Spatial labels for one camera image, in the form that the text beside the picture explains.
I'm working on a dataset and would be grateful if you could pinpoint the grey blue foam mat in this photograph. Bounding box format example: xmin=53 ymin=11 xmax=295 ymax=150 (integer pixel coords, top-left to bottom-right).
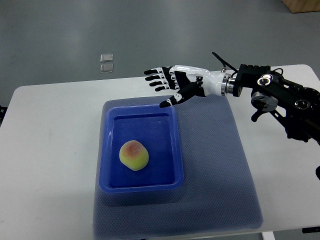
xmin=93 ymin=95 xmax=263 ymax=240

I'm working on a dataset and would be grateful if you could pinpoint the metal floor plate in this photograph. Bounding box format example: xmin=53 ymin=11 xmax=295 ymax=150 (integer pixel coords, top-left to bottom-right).
xmin=100 ymin=53 xmax=113 ymax=63
xmin=100 ymin=63 xmax=114 ymax=73

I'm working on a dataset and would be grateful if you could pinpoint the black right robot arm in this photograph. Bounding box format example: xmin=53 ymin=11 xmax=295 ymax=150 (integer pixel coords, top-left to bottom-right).
xmin=213 ymin=52 xmax=320 ymax=142

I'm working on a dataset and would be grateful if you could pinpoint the green red peach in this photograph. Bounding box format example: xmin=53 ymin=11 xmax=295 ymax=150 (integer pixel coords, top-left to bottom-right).
xmin=119 ymin=140 xmax=149 ymax=171

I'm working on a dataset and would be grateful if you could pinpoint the upper metal floor plate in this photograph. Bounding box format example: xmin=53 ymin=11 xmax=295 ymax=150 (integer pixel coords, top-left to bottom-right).
xmin=100 ymin=53 xmax=113 ymax=63

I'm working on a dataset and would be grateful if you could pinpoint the white table leg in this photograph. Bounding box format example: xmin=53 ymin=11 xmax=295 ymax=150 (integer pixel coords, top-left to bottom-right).
xmin=261 ymin=231 xmax=276 ymax=240

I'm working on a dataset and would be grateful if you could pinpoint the lower metal floor plate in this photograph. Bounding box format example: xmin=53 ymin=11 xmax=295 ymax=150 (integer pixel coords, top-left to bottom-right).
xmin=100 ymin=63 xmax=114 ymax=73

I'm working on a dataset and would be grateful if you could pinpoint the wooden box corner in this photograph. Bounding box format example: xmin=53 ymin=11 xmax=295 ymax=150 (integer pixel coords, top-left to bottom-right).
xmin=282 ymin=0 xmax=320 ymax=14

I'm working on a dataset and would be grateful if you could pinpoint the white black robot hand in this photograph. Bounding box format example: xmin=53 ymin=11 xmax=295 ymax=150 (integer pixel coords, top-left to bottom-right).
xmin=144 ymin=65 xmax=227 ymax=108

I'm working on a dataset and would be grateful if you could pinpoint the blue plastic tray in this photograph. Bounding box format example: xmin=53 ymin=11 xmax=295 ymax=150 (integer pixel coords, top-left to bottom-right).
xmin=98 ymin=104 xmax=184 ymax=194

